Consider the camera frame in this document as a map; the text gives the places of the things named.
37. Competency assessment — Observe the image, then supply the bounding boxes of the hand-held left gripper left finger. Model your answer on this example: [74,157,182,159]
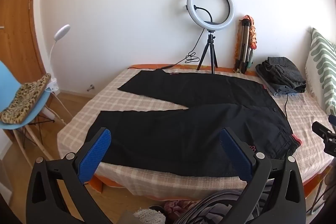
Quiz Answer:
[25,127,112,224]

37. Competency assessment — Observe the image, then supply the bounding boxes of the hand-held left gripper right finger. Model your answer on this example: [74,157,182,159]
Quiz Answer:
[219,127,307,224]

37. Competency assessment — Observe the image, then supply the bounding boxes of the black pants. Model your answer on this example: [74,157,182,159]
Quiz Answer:
[88,69,301,178]

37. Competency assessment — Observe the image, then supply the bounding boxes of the folded grey tweed pants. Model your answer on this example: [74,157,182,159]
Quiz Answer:
[256,56,307,92]

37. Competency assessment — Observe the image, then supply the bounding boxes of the beige checked bed blanket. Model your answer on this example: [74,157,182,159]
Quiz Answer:
[57,67,336,199]

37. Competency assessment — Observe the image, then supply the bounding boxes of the green white patterned cushion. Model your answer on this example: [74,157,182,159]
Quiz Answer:
[304,28,336,115]

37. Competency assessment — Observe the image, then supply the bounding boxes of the dark folded garments stack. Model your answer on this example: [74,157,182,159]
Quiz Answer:
[256,69,298,97]

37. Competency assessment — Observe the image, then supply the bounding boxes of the person's striped clothing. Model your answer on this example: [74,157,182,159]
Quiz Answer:
[168,182,276,224]

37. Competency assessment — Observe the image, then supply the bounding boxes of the pink cloth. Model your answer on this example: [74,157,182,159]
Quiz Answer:
[164,200,197,216]

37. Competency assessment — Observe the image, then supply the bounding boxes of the white fluffy slipper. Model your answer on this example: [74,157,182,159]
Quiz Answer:
[133,208,167,224]

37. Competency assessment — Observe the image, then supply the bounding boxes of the leopard print cushion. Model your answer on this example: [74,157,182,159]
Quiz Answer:
[0,73,51,125]

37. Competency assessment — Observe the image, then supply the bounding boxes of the small black tripod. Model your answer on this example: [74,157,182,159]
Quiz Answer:
[197,29,218,74]

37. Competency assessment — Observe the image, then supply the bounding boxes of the folded silver tripod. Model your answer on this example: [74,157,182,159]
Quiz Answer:
[234,18,254,74]

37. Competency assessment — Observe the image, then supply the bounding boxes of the light blue chair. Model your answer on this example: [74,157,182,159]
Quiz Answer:
[0,60,69,161]

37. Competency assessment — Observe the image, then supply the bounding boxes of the orange patterned scarf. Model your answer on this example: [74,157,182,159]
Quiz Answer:
[234,15,259,72]

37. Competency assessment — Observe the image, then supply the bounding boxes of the white clip lamp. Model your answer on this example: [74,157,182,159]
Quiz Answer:
[45,25,71,93]

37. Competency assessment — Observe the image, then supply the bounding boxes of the wooden door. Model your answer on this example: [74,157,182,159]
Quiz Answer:
[0,0,46,77]

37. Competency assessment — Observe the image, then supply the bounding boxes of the black ring light cable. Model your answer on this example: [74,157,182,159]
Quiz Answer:
[155,30,205,71]

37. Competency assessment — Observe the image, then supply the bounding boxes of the white ring light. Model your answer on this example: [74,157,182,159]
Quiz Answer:
[187,0,235,30]

